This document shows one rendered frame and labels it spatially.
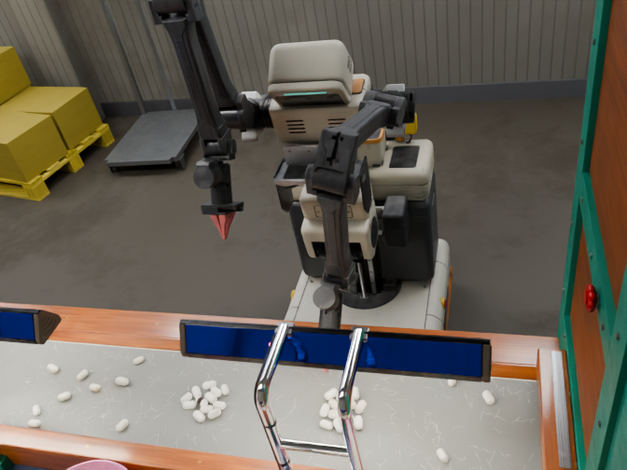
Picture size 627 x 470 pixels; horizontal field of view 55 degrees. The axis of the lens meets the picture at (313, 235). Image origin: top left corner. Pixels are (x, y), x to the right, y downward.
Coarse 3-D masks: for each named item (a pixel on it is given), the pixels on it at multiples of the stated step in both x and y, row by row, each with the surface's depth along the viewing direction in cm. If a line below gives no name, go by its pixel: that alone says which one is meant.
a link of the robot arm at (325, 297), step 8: (352, 280) 155; (320, 288) 148; (328, 288) 148; (336, 288) 150; (344, 288) 155; (352, 288) 157; (320, 296) 148; (328, 296) 147; (336, 296) 148; (320, 304) 147; (328, 304) 147; (336, 304) 150
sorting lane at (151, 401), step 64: (0, 384) 171; (64, 384) 167; (128, 384) 163; (192, 384) 159; (320, 384) 152; (384, 384) 149; (448, 384) 146; (512, 384) 143; (192, 448) 144; (256, 448) 141; (384, 448) 136; (448, 448) 133; (512, 448) 131
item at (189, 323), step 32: (192, 320) 124; (192, 352) 125; (224, 352) 123; (256, 352) 120; (288, 352) 118; (320, 352) 117; (384, 352) 113; (416, 352) 111; (448, 352) 109; (480, 352) 108
